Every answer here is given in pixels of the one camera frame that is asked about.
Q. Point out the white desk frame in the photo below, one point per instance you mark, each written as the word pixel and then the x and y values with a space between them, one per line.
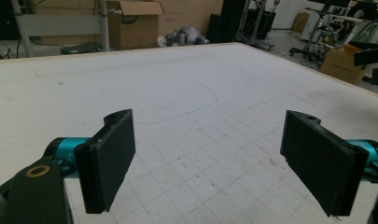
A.
pixel 59 25

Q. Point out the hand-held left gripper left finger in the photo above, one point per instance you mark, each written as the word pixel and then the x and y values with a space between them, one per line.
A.
pixel 105 161

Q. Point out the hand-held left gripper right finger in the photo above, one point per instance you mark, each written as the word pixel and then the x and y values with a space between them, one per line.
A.
pixel 320 165

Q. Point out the closed brown cardboard box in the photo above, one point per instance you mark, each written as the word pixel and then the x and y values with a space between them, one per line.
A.
pixel 342 65

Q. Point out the large flat cardboard box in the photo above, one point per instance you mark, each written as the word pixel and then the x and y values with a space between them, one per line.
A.
pixel 186 15

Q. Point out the metal wheeled stand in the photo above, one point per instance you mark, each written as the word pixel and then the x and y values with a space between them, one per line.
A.
pixel 314 34

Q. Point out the open cardboard box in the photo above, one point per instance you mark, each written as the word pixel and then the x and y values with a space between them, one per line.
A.
pixel 133 31

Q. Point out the small cardboard box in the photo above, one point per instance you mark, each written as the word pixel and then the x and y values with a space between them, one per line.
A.
pixel 301 22

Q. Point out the grey helmet-shaped device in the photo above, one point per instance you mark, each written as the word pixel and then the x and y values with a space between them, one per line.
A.
pixel 189 34

